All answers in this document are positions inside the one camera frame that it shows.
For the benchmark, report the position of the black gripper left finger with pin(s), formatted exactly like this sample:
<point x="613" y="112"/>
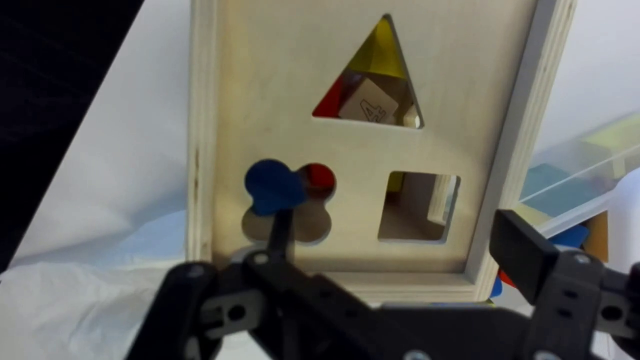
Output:
<point x="288" y="314"/>

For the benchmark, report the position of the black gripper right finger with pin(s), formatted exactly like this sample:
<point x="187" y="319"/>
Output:
<point x="573" y="292"/>

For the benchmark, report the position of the wooden lid with shape holes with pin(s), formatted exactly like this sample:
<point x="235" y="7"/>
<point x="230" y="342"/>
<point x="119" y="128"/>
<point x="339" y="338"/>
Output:
<point x="279" y="56"/>

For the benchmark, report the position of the clear box of coloured blocks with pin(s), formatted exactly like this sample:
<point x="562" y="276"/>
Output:
<point x="573" y="181"/>

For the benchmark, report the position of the wooden shape sorter box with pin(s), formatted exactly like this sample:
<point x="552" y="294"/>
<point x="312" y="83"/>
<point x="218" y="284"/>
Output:
<point x="535" y="75"/>

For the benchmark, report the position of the blue shape block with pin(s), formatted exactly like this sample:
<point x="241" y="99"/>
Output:
<point x="272" y="186"/>

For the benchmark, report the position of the red shape block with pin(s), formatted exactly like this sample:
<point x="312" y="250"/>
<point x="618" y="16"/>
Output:
<point x="319" y="181"/>

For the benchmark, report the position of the yellow shape block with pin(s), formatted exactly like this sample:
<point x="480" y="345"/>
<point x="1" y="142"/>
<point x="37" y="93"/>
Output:
<point x="381" y="53"/>

